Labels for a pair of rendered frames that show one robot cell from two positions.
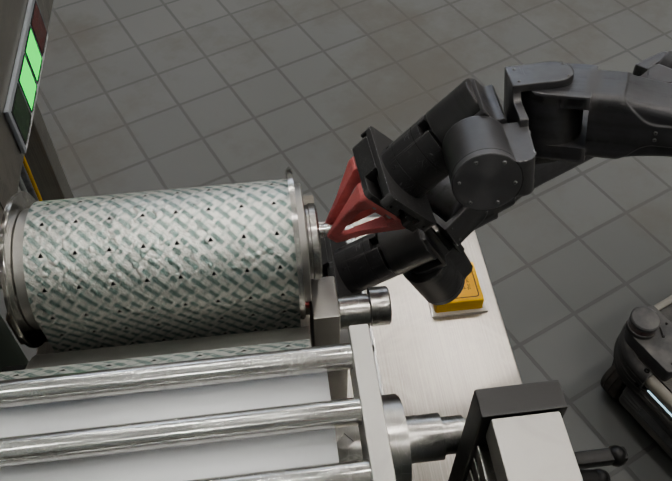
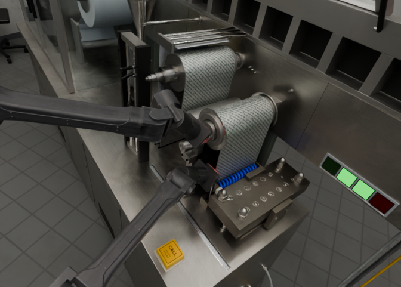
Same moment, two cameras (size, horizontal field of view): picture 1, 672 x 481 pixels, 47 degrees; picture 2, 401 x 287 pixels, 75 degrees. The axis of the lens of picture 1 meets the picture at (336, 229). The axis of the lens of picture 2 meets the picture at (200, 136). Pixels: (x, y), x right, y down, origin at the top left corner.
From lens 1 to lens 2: 1.09 m
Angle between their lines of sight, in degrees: 84
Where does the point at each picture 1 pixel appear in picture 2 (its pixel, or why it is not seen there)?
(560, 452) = (135, 42)
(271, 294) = not seen: hidden behind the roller
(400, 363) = (177, 217)
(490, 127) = (169, 99)
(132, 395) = (201, 43)
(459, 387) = not seen: hidden behind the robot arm
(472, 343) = (155, 235)
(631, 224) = not seen: outside the picture
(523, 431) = (141, 43)
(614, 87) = (134, 110)
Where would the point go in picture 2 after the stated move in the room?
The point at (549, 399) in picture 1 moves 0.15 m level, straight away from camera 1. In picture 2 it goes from (138, 46) to (127, 66)
